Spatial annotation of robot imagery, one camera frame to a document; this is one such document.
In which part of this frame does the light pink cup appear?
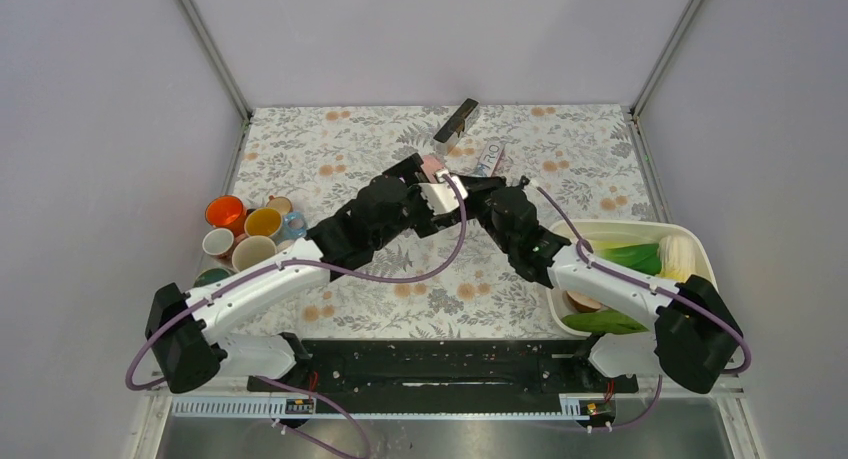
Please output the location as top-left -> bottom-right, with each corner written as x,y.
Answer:
420,155 -> 449,183

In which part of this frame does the small orange mug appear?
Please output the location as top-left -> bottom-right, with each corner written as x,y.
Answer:
266,196 -> 294,217

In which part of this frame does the blue butterfly mug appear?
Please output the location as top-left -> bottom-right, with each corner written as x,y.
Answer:
245,208 -> 308,244

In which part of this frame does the cream painted mug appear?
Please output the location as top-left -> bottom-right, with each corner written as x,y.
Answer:
231,236 -> 294,272

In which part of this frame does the large orange mug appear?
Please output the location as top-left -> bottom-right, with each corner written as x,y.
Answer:
204,195 -> 248,236

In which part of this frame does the pink dotted mug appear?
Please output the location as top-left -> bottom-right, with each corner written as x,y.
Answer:
201,228 -> 236,262

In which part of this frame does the green glazed mug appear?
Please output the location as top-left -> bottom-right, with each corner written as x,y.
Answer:
193,267 -> 233,287

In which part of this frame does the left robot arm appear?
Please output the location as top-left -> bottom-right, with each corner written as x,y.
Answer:
125,154 -> 469,394

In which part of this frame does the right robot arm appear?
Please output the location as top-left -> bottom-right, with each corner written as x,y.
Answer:
459,176 -> 753,394

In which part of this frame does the white red toothpaste box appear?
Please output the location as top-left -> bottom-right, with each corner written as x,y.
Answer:
471,141 -> 505,177

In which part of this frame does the floral tablecloth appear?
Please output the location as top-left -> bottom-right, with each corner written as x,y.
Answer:
232,104 -> 656,339

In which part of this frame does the brown mushroom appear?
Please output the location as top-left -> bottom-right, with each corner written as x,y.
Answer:
563,291 -> 603,313

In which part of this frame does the green bok choy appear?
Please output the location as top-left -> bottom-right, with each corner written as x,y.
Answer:
590,241 -> 663,276

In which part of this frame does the green cucumber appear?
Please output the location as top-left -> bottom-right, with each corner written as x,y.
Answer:
561,309 -> 648,335

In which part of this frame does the white plastic basin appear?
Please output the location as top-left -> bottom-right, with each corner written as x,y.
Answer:
543,219 -> 724,346

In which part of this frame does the yellow napa cabbage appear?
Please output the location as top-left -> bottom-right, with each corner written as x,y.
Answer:
658,235 -> 696,282

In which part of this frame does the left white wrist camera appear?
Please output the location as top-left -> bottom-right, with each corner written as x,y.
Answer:
419,172 -> 468,216

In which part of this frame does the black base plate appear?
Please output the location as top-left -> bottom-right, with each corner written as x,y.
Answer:
281,339 -> 639,406

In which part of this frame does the white slotted cable duct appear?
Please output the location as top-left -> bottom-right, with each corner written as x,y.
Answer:
170,394 -> 590,421

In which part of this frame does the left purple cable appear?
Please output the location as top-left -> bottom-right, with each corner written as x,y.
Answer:
125,172 -> 469,459

